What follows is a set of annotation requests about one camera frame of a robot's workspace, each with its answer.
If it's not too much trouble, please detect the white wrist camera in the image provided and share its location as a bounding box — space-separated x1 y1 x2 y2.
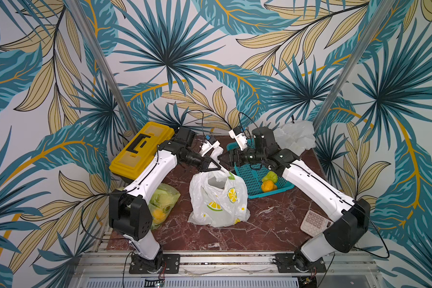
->
229 126 248 151
199 135 220 156

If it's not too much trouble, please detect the orange pear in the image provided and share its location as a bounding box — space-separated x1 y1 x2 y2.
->
261 180 278 193

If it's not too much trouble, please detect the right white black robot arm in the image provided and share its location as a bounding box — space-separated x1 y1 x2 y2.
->
221 127 370 271

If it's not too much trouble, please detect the white lemon print bag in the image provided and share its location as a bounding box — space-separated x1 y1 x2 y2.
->
188 168 251 228

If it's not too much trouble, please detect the yellow black toolbox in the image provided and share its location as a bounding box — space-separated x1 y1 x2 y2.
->
110 122 175 182

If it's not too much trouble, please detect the yellow pear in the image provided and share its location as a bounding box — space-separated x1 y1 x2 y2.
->
152 209 167 225

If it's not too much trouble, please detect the teal plastic basket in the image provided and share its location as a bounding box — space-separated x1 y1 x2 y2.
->
225 138 296 200

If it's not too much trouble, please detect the plain white plastic bag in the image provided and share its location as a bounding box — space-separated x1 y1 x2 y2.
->
274 121 316 156

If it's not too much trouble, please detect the metal frame pole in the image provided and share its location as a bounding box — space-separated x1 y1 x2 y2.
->
66 0 139 134
313 0 395 132

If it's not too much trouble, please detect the green pear front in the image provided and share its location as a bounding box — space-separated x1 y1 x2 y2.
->
262 171 278 184

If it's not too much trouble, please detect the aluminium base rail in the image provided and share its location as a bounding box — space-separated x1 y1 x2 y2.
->
69 251 385 288

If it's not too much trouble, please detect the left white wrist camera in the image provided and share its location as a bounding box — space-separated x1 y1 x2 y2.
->
199 135 220 156

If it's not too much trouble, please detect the left metal frame pole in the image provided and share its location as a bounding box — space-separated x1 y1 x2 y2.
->
66 0 139 134

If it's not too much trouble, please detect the green plastic bag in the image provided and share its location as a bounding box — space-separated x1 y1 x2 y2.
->
148 183 181 230

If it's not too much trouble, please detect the right metal frame pole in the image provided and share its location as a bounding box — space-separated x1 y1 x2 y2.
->
313 0 395 132

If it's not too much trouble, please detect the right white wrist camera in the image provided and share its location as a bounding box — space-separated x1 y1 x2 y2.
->
229 126 248 151

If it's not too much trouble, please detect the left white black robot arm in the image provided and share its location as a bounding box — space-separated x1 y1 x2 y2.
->
109 128 221 271

